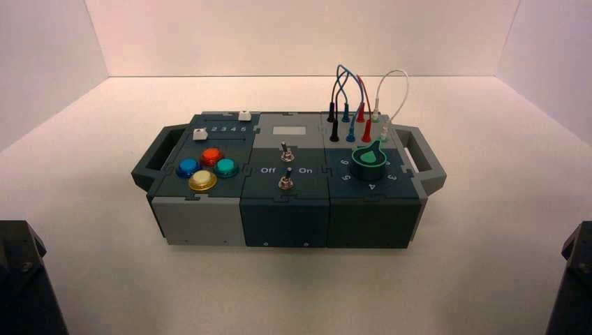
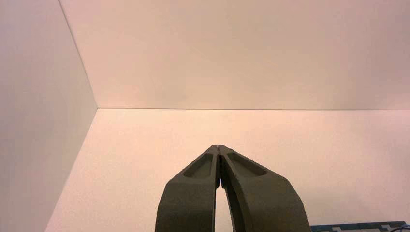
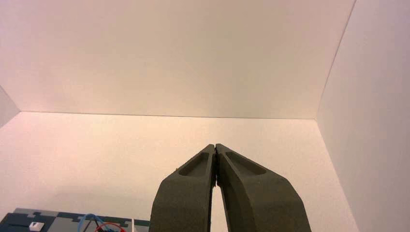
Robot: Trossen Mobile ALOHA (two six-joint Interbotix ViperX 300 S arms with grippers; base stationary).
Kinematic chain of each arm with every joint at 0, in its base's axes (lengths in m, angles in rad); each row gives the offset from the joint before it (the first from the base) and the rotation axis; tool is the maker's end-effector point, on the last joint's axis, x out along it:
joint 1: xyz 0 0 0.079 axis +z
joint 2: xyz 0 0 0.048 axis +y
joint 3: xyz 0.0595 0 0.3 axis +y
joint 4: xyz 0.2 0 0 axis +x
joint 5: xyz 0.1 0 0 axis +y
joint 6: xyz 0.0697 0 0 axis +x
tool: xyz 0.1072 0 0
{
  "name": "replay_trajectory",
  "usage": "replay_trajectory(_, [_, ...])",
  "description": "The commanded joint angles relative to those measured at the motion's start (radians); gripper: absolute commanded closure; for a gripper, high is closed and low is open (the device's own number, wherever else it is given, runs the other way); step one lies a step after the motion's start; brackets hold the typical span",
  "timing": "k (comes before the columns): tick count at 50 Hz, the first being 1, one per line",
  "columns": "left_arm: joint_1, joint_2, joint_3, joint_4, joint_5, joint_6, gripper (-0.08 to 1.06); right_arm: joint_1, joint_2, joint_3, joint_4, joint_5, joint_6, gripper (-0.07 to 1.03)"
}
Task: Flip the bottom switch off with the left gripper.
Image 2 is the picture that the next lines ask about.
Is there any blue grey task box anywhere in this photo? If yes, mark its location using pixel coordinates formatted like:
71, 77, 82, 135
310, 221, 410, 232

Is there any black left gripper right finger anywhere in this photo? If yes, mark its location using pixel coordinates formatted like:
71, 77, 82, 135
219, 145, 312, 232

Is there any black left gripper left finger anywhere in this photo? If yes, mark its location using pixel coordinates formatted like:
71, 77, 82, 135
154, 145, 221, 232

